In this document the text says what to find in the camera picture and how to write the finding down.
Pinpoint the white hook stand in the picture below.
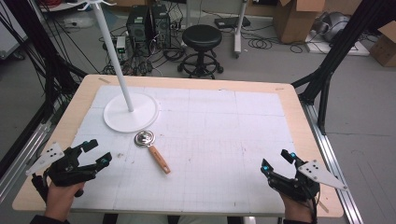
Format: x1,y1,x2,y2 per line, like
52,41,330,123
66,0,161,134

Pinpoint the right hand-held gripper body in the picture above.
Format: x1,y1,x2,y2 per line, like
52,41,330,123
269,159,349,203

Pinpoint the person's left hand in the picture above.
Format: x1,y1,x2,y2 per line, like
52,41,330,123
45,181,86,222

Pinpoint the person's right hand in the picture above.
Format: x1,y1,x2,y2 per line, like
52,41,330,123
278,190,316,223

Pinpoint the black cable coil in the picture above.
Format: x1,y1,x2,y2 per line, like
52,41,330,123
247,30,304,55

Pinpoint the large open cardboard box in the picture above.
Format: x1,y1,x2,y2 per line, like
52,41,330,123
273,0,327,44

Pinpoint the black round stool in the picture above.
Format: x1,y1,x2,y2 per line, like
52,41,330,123
177,23,225,79

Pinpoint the small grey device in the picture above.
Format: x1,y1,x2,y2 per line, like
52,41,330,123
115,35,127,55

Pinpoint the black frame stand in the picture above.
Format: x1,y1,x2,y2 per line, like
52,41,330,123
291,0,396,135
0,0,89,179

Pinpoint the flat black box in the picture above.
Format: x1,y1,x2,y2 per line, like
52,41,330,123
214,16,252,30

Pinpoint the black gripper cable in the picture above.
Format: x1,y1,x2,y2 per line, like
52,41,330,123
307,186,320,224

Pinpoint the silver grey appliance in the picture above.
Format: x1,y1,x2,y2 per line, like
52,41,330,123
313,11,351,42

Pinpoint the aluminium rail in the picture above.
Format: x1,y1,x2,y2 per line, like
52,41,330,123
300,102,364,224
0,121,52,203

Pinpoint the tangle of black cables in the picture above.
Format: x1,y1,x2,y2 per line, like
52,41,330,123
98,27,188,77

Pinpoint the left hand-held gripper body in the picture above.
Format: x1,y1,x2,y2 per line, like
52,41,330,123
25,142,98,200

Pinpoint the white flat board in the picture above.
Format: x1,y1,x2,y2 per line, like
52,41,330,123
304,30,371,57

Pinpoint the small cardboard box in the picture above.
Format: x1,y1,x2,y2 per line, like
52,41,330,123
369,21,396,68

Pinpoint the black computer tower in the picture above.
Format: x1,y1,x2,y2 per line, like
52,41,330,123
150,4,172,49
125,5,151,51

